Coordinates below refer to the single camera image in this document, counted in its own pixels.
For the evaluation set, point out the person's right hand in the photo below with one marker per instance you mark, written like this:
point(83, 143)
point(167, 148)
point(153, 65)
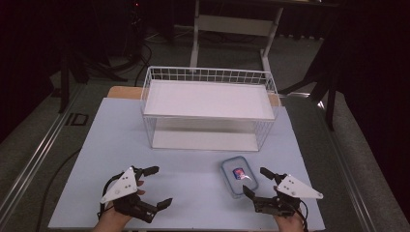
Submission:
point(290, 225)

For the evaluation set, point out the light blue table mat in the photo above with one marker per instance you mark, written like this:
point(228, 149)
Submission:
point(193, 190)

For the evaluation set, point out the black metal stand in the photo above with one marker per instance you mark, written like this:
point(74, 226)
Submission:
point(64, 83)
point(328, 93)

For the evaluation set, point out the black floor socket frame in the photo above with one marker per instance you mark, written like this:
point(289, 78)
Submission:
point(77, 119)

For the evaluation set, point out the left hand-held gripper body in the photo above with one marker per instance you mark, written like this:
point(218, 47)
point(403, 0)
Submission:
point(124, 187)

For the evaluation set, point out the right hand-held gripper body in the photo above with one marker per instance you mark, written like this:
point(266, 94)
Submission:
point(295, 188)

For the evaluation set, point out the small red blue packet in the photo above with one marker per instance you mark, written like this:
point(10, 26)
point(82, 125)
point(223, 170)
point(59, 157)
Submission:
point(238, 174)

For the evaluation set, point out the metal floor rail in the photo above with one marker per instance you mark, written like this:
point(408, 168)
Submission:
point(35, 161)
point(348, 167)

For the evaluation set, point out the person's left hand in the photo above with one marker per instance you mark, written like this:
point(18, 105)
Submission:
point(111, 222)

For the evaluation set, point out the white metal table frame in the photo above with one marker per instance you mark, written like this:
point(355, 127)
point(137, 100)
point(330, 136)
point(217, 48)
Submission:
point(232, 25)

